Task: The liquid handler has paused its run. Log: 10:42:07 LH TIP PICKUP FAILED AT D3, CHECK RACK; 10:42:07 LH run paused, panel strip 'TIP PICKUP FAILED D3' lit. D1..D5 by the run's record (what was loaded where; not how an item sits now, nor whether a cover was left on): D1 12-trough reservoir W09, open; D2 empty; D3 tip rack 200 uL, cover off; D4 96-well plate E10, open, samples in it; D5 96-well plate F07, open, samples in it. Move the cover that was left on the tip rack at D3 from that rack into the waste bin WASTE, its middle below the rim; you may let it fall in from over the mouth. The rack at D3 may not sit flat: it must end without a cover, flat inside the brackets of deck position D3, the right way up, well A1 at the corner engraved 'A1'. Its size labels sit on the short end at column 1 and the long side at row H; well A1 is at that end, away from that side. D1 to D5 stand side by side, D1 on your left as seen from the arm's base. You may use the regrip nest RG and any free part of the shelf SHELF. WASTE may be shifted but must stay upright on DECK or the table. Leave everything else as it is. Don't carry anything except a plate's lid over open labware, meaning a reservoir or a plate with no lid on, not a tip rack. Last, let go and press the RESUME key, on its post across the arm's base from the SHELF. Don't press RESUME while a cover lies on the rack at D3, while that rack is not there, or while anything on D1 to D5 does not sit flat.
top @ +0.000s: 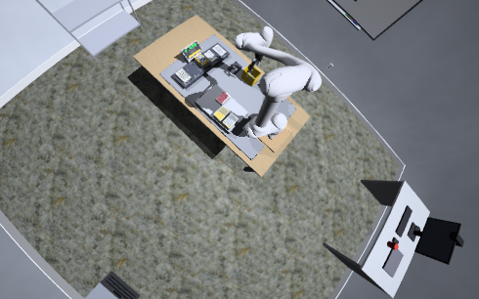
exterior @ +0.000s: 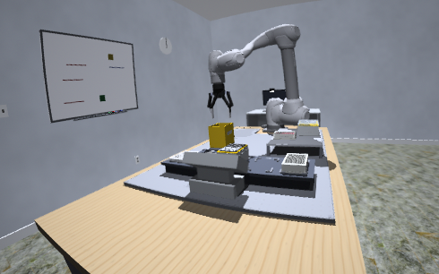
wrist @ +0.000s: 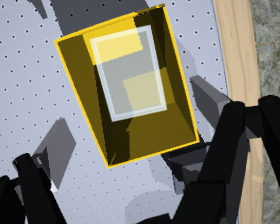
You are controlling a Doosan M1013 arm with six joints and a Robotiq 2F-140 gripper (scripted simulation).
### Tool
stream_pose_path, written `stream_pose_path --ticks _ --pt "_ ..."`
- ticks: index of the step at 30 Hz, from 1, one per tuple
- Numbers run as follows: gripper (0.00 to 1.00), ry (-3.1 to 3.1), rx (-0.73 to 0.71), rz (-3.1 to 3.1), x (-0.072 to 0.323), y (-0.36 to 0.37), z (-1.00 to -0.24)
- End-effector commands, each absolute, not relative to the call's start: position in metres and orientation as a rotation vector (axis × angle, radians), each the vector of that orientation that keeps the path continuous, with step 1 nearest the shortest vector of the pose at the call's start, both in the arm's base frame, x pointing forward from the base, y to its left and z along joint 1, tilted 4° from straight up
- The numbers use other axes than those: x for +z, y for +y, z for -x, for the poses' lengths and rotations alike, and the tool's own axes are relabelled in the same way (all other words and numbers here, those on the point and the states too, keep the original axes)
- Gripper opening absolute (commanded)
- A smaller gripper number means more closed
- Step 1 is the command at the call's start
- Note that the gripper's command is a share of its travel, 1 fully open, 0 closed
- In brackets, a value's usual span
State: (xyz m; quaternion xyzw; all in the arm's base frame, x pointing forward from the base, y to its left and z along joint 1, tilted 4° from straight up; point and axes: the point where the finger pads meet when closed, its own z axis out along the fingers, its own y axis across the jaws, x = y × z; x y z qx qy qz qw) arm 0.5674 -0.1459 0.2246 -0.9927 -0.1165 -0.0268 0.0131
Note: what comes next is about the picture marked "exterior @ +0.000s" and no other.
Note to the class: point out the yellow-framed tip rack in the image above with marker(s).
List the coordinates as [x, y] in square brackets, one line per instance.
[241, 150]

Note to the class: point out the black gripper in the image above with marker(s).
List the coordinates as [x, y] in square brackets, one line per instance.
[219, 92]

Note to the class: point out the yellow open-top bin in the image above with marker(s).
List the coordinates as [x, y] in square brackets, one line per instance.
[221, 135]

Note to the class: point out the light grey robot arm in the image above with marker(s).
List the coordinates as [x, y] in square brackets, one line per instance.
[292, 109]

